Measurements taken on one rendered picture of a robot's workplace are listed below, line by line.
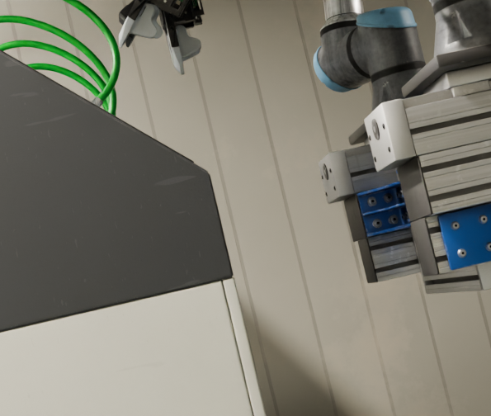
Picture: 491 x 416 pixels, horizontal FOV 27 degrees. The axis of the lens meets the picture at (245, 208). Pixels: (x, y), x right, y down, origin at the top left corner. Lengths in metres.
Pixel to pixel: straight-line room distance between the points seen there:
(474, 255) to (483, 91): 0.25
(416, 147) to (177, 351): 0.46
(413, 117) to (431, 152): 0.06
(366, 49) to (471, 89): 0.58
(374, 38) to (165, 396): 0.94
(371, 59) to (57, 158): 0.83
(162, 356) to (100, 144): 0.32
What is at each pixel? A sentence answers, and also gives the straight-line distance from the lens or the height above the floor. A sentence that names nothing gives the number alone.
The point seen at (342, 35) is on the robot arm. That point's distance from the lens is 2.23.
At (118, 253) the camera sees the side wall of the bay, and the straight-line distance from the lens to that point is 1.51.
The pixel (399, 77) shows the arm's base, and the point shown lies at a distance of 2.10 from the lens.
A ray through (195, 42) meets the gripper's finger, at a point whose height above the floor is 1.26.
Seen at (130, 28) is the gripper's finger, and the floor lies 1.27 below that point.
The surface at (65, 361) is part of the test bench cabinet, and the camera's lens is 1.51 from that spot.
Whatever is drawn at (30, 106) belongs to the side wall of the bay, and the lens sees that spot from 1.54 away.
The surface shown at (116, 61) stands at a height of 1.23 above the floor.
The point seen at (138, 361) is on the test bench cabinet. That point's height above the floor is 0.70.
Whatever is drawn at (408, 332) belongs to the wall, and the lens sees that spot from 3.70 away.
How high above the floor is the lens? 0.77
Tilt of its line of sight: 4 degrees up
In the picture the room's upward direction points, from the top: 13 degrees counter-clockwise
